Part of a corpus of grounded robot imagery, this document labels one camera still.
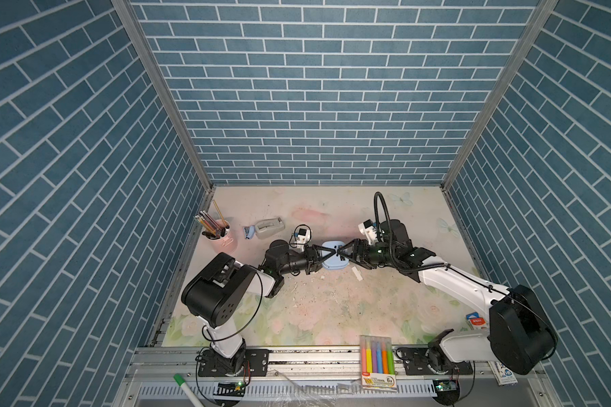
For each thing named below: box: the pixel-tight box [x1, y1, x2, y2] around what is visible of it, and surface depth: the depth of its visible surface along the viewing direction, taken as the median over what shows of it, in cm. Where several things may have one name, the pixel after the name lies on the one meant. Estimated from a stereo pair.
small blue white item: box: [242, 224, 256, 240], surface depth 104 cm
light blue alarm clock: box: [321, 240, 350, 270], surface depth 82 cm
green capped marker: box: [173, 373, 205, 407], surface depth 71 cm
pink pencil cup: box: [201, 218, 238, 254], surface depth 93 cm
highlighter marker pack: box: [359, 334, 398, 392], surface depth 75 cm
